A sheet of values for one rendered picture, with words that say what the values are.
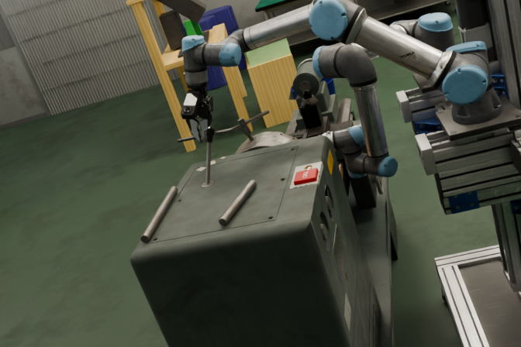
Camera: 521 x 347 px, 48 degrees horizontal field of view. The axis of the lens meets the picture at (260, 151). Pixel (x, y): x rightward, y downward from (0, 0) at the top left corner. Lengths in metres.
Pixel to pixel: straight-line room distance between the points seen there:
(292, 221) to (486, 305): 1.45
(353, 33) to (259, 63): 4.28
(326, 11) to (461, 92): 0.44
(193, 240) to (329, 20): 0.73
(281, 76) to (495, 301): 3.83
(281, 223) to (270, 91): 4.68
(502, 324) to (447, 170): 0.86
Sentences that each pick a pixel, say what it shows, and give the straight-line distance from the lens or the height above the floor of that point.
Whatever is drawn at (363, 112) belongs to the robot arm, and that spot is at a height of 1.20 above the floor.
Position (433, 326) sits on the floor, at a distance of 2.96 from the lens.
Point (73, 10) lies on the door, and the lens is 10.44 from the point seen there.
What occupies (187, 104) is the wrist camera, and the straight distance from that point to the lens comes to 1.95.
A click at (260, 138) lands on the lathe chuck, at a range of 2.03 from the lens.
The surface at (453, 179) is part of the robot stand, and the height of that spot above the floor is 0.99.
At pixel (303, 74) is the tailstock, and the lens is 3.07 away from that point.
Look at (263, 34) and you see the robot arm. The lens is 1.97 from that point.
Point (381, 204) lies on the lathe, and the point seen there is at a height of 0.54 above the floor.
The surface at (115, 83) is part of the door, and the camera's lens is 10.49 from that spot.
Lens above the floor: 1.89
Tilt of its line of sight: 20 degrees down
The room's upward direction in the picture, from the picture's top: 18 degrees counter-clockwise
